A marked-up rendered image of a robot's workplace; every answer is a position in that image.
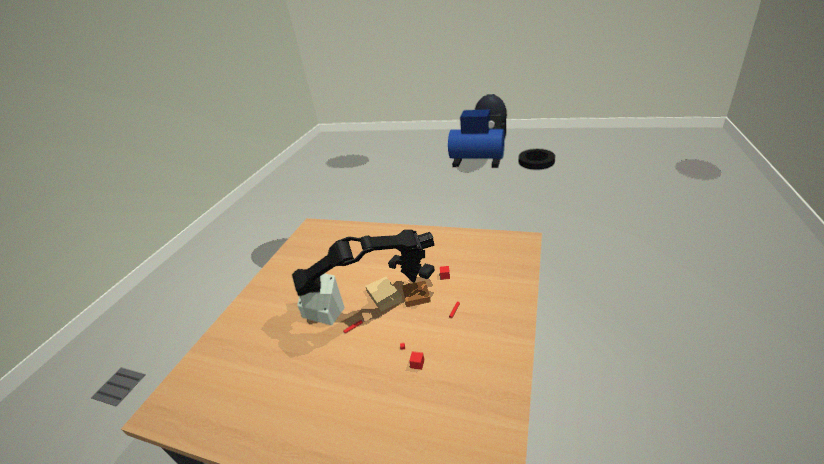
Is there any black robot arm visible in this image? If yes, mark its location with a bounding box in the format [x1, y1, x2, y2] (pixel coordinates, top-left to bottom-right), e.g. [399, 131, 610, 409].
[292, 229, 435, 297]

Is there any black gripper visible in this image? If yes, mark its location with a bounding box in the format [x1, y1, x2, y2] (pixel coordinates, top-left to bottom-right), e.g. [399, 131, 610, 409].
[388, 251, 435, 283]

